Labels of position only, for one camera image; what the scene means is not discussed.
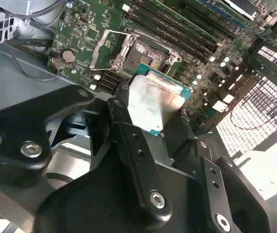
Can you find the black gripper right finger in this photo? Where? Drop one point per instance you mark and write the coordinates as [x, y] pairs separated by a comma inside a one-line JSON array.
[[222, 194]]

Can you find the silver topped CPU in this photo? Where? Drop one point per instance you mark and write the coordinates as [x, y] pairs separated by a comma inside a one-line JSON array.
[[153, 102]]

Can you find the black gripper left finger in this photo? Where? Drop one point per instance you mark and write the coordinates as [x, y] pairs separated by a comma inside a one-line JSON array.
[[14, 136]]

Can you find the metal socket cover frame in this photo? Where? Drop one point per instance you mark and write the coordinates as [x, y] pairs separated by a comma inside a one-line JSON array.
[[97, 50]]

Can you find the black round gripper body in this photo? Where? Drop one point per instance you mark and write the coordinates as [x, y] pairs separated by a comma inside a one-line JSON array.
[[99, 201]]

